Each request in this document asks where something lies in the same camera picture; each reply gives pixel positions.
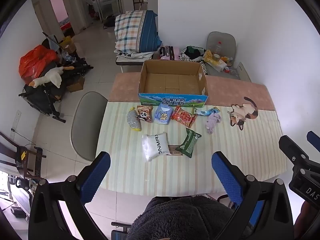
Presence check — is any yellow cardboard box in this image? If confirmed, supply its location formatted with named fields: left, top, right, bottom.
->
left=59, top=35, right=77, bottom=53

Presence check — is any black white patterned bag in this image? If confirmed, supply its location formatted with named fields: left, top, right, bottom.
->
left=179, top=45, right=208, bottom=75

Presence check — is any white tissue pack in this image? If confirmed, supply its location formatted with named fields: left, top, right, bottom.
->
left=212, top=59, right=227, bottom=72

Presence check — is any person's right forearm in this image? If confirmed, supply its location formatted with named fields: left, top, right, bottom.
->
left=294, top=200, right=320, bottom=240

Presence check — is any plaid folded blanket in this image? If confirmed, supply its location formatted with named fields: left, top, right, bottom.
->
left=114, top=10, right=148, bottom=54

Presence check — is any clear yellow snack packet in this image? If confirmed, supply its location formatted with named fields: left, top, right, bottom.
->
left=127, top=107, right=142, bottom=132

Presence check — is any dark wooden chair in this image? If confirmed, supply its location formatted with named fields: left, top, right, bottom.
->
left=0, top=131, right=47, bottom=180

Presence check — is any green snack packet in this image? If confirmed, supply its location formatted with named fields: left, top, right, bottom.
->
left=176, top=128, right=202, bottom=158

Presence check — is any blue tissue pack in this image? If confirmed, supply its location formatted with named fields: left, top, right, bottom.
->
left=153, top=104, right=173, bottom=125

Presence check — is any blue striped bedding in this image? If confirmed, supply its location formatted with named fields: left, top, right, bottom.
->
left=144, top=10, right=163, bottom=52

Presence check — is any red snack packet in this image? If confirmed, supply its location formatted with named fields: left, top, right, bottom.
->
left=171, top=105, right=197, bottom=128

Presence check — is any orange panda snack packet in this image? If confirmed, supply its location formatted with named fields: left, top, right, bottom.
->
left=136, top=105, right=154, bottom=123

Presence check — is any clear plastic bottle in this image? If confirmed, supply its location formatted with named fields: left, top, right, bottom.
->
left=211, top=41, right=224, bottom=55

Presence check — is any white goose plush toy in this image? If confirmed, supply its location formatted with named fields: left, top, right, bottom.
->
left=28, top=66, right=75, bottom=88

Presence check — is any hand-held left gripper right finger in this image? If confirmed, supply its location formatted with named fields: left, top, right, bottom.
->
left=211, top=151, right=294, bottom=240

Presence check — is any grey shell chair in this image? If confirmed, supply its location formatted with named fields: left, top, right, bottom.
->
left=71, top=91, right=108, bottom=162

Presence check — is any purple cloth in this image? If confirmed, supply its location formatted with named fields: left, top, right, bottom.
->
left=205, top=112, right=222, bottom=135

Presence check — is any white power strip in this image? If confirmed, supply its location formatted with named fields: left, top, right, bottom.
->
left=10, top=110, right=22, bottom=138

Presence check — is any blue sachet strip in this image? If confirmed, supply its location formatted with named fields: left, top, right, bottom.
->
left=194, top=107, right=221, bottom=117

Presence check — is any white bench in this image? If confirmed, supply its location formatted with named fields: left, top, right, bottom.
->
left=115, top=50, right=155, bottom=73

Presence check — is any pink suitcase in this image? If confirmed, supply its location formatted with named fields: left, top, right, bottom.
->
left=159, top=45, right=181, bottom=61

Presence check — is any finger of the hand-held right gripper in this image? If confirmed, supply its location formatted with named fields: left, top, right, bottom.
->
left=307, top=131, right=320, bottom=153
left=278, top=135, right=312, bottom=167

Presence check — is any yellow plastic bag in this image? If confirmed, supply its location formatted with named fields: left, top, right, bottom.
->
left=203, top=50, right=215, bottom=63

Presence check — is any white appliance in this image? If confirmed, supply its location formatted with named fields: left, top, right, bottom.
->
left=147, top=0, right=158, bottom=14

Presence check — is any black folded stroller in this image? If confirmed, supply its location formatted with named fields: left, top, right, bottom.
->
left=19, top=32, right=94, bottom=123

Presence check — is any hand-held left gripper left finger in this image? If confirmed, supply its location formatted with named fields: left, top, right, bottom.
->
left=28, top=151, right=112, bottom=240

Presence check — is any orange plastic bag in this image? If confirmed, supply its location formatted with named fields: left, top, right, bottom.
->
left=19, top=44, right=59, bottom=85

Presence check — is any person's dark fleece clothing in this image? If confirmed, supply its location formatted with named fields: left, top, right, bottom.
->
left=126, top=195, right=253, bottom=240

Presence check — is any grey chair with clutter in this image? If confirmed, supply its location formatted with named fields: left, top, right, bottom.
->
left=205, top=31, right=252, bottom=82

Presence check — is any small brown cardboard box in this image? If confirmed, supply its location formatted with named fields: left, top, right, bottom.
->
left=66, top=76, right=85, bottom=93

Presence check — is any white soft packet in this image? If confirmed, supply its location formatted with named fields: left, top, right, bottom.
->
left=142, top=132, right=168, bottom=162

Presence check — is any striped cat print table mat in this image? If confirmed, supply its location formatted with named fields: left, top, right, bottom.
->
left=96, top=72, right=287, bottom=197

